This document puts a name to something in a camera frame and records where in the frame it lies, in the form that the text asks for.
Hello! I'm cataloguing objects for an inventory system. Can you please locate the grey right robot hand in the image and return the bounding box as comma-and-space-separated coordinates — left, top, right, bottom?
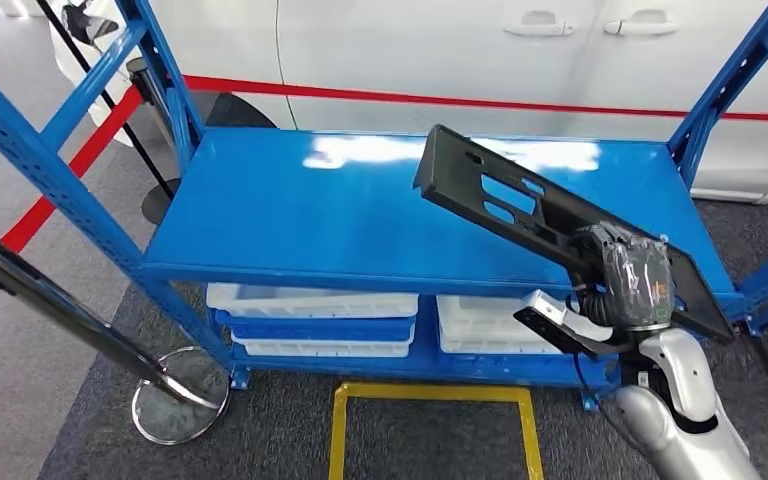
572, 221, 677, 331

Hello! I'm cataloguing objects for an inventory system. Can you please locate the black plastic panel part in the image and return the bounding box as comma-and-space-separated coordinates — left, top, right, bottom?
413, 124, 735, 344

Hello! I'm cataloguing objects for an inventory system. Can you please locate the white plastic tray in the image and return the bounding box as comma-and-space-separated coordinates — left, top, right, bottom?
435, 294, 574, 346
231, 327, 416, 360
206, 282, 420, 321
438, 334, 567, 356

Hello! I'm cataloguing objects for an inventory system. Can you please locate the red barrier belt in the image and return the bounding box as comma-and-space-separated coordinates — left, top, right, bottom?
0, 86, 144, 254
181, 74, 768, 125

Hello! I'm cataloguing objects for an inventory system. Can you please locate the white car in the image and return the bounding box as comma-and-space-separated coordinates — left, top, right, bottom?
49, 0, 768, 207

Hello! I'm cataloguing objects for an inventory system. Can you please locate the thin black pole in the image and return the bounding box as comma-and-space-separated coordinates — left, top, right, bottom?
34, 0, 177, 200

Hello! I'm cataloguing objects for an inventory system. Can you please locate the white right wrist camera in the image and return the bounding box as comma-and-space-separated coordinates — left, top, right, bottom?
513, 289, 614, 362

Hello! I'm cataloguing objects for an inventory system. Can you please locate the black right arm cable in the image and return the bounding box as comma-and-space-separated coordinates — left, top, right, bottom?
570, 351, 630, 445

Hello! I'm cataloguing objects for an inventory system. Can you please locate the white car door handle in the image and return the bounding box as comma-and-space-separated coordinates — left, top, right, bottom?
603, 9, 681, 37
503, 9, 577, 38

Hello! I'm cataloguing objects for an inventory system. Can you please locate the black stanchion post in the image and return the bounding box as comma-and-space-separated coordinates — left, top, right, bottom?
125, 56, 183, 227

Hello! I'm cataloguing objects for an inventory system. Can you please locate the chrome stanchion post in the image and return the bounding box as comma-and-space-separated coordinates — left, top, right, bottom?
0, 235, 232, 446

